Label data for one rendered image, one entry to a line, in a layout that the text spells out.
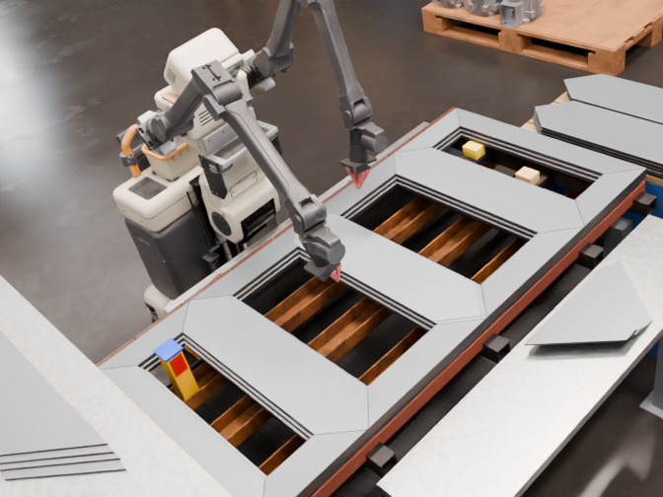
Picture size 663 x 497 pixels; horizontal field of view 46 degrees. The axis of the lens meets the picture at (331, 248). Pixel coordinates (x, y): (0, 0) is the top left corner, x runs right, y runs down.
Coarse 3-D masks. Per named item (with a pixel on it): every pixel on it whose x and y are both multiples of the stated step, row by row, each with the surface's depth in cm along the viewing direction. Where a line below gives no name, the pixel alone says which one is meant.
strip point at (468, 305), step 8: (472, 288) 211; (464, 296) 209; (472, 296) 208; (456, 304) 207; (464, 304) 207; (472, 304) 206; (448, 312) 206; (456, 312) 205; (464, 312) 205; (472, 312) 204; (480, 312) 203; (432, 320) 204
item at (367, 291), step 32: (544, 160) 252; (384, 192) 256; (416, 192) 254; (512, 224) 229; (288, 256) 238; (256, 288) 231; (352, 288) 225; (480, 288) 210; (416, 320) 209; (448, 320) 203; (160, 384) 207; (416, 384) 190; (288, 416) 191; (384, 416) 185; (352, 448) 180; (320, 480) 176
